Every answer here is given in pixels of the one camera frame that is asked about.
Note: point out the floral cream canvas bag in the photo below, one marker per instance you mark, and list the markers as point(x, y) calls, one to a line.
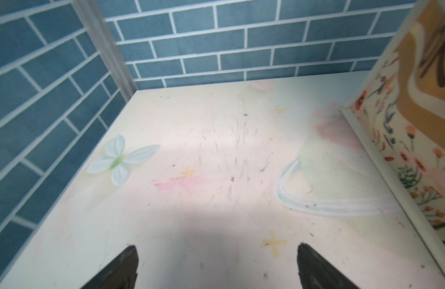
point(398, 115)

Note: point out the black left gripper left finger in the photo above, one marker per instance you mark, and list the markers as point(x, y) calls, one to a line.
point(120, 273)

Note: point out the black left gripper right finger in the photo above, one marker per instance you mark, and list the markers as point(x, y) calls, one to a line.
point(315, 272)

